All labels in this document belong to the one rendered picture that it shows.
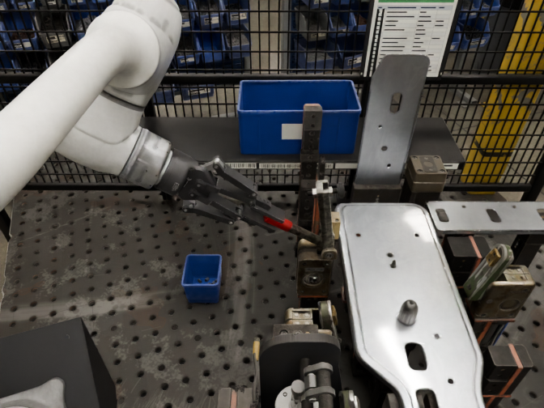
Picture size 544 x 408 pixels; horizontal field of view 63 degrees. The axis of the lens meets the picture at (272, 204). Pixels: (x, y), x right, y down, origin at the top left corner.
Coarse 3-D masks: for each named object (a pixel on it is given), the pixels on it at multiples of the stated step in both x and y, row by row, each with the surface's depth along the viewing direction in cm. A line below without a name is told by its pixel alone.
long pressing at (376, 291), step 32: (352, 224) 102; (384, 224) 102; (416, 224) 102; (352, 256) 95; (384, 256) 95; (416, 256) 95; (352, 288) 88; (384, 288) 88; (416, 288) 88; (448, 288) 88; (352, 320) 83; (384, 320) 83; (416, 320) 83; (448, 320) 83; (384, 352) 78; (448, 352) 78; (480, 352) 78; (416, 384) 74; (448, 384) 74; (480, 384) 74
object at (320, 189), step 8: (320, 184) 79; (312, 192) 79; (320, 192) 77; (328, 192) 77; (336, 192) 79; (344, 192) 78; (320, 200) 78; (328, 200) 78; (320, 208) 79; (328, 208) 79; (320, 216) 81; (328, 216) 81; (328, 224) 82; (328, 232) 84; (328, 240) 85
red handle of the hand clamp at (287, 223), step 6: (264, 216) 83; (270, 222) 83; (276, 222) 83; (288, 222) 84; (282, 228) 84; (288, 228) 84; (294, 228) 84; (300, 228) 86; (294, 234) 85; (300, 234) 85; (306, 234) 86; (312, 234) 87; (312, 240) 86; (318, 240) 87
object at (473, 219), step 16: (432, 208) 106; (448, 208) 106; (464, 208) 106; (480, 208) 106; (496, 208) 106; (512, 208) 106; (528, 208) 106; (448, 224) 102; (464, 224) 102; (480, 224) 102; (496, 224) 102; (512, 224) 102; (528, 224) 102
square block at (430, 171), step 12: (420, 156) 111; (432, 156) 111; (408, 168) 112; (420, 168) 108; (432, 168) 107; (444, 168) 108; (408, 180) 112; (420, 180) 107; (432, 180) 107; (444, 180) 107; (408, 192) 113; (420, 192) 110; (432, 192) 110; (420, 204) 113
